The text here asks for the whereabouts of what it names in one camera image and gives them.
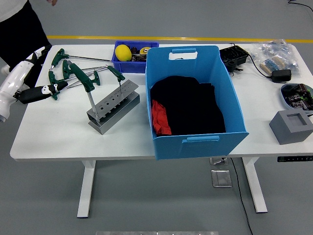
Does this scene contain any black plastic tray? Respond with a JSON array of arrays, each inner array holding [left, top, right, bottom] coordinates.
[[219, 45, 250, 67]]

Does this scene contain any black cylinder part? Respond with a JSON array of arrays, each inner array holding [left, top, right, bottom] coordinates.
[[224, 60, 237, 73]]

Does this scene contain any black adapter cable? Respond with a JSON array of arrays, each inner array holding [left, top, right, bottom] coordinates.
[[229, 43, 274, 79]]

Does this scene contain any dark small parts pile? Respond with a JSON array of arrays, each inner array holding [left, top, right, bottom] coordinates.
[[130, 46, 148, 62]]

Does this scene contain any small metal floor plate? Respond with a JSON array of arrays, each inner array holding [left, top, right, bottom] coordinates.
[[209, 157, 228, 165]]

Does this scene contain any black power adapter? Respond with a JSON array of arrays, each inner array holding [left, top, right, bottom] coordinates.
[[271, 69, 292, 83]]

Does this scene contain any electronic components pile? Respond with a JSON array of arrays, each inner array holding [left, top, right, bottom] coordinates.
[[285, 83, 313, 110]]

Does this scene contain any beige resistor tape roll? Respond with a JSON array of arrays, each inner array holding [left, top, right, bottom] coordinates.
[[259, 55, 286, 76]]

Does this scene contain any large green T-handle wrench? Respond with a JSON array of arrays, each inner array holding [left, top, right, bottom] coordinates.
[[66, 60, 101, 122]]

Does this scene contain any long thin green T-wrench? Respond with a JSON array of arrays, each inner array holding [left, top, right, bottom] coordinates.
[[50, 48, 113, 71]]

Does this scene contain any person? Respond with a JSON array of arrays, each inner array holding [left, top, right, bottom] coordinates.
[[0, 0, 59, 86]]

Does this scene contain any black cloth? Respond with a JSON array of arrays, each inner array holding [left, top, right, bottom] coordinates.
[[149, 75, 227, 136]]

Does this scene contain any small blue plastic bin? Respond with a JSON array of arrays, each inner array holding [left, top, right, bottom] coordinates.
[[111, 40, 160, 74]]

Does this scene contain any black table control panel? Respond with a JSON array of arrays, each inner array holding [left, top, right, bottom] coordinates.
[[277, 155, 313, 163]]

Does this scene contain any black floor cable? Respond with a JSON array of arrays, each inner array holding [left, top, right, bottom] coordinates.
[[229, 158, 254, 235]]

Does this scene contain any red cloth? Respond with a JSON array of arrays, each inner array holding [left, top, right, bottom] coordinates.
[[151, 99, 172, 137]]

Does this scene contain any light blue dish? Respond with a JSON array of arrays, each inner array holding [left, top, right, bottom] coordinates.
[[280, 83, 313, 111]]

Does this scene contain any clear plastic parts bag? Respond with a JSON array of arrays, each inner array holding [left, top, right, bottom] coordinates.
[[249, 39, 301, 76]]

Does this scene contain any white table leg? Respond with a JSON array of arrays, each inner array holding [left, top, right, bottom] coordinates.
[[242, 157, 268, 213], [77, 160, 96, 219]]

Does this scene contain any thin black cable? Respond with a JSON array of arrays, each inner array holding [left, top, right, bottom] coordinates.
[[287, 0, 313, 12]]

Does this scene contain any large blue folding box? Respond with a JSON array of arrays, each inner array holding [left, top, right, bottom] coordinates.
[[145, 45, 249, 161]]

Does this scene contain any grey metal tool rack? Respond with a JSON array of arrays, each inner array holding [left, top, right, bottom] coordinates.
[[86, 80, 141, 135]]

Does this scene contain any large metal floor plate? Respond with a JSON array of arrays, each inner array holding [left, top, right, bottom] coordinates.
[[210, 169, 232, 188]]

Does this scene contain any grey block with recess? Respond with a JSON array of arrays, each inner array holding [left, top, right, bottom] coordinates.
[[269, 110, 313, 145]]

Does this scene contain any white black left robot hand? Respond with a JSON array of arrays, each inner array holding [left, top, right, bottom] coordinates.
[[0, 45, 68, 123]]

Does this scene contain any small green T-handle wrench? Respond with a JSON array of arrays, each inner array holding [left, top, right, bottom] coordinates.
[[106, 65, 126, 95]]

